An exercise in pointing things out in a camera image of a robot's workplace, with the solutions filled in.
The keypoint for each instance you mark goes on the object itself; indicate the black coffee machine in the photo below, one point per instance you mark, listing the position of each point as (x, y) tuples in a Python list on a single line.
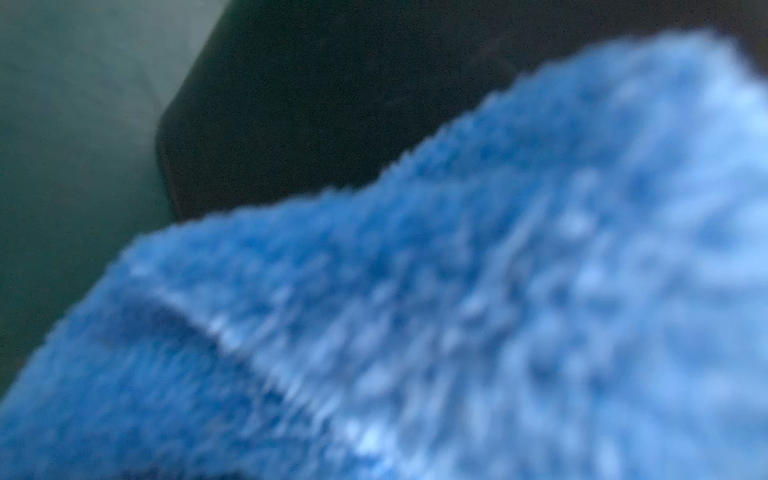
[(291, 97)]

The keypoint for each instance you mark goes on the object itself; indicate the blue grey cleaning cloth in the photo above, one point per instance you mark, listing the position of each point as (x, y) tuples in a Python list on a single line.
[(569, 282)]

